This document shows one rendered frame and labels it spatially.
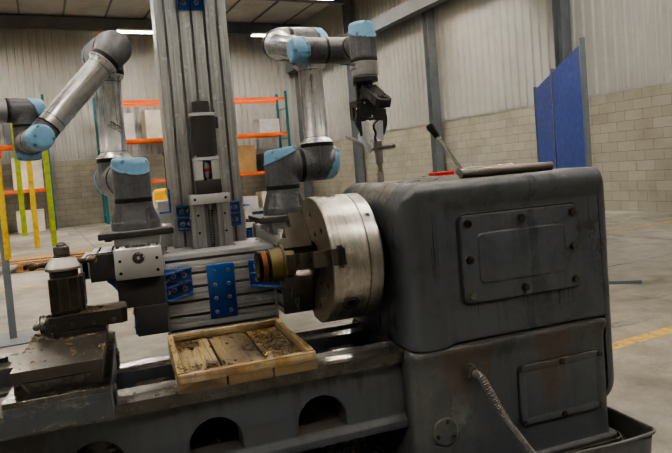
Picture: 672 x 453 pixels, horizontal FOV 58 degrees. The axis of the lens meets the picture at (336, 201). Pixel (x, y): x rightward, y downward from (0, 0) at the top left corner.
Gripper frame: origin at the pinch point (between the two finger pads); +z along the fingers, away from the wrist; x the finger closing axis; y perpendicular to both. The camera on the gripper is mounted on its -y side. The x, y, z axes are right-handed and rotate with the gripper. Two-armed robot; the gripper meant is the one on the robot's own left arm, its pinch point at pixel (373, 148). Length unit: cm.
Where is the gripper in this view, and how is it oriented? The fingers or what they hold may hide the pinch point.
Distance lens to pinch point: 170.1
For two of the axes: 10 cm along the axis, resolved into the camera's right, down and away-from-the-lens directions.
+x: -9.4, 0.9, -3.2
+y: -3.3, -0.3, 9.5
